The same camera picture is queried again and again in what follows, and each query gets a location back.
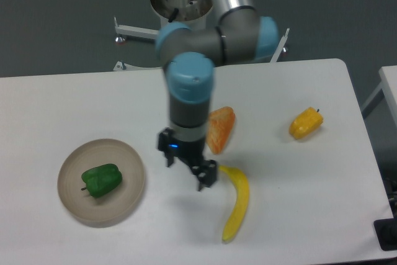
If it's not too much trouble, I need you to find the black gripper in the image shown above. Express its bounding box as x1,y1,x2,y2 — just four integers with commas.
158,128,218,192

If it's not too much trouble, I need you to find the green toy bell pepper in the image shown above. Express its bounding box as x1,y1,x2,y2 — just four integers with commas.
81,163,123,198

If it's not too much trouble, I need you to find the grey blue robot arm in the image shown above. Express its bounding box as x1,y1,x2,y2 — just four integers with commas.
116,0,279,188

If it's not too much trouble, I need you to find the beige round plate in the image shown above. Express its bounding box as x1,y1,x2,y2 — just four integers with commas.
57,139,146,228

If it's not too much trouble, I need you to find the yellow toy bell pepper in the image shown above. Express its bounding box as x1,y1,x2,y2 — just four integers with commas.
288,107,324,140

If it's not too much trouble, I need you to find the orange toy bread wedge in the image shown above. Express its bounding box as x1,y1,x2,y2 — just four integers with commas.
206,106,236,155

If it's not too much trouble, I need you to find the yellow toy banana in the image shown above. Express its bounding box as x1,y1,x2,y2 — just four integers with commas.
219,165,250,243

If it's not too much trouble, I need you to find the black device at edge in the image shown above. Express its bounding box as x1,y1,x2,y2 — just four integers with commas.
373,218,396,251

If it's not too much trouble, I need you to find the white side table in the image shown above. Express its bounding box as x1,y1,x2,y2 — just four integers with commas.
360,65,397,124

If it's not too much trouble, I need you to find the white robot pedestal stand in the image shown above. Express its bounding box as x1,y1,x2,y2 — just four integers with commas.
114,0,288,66

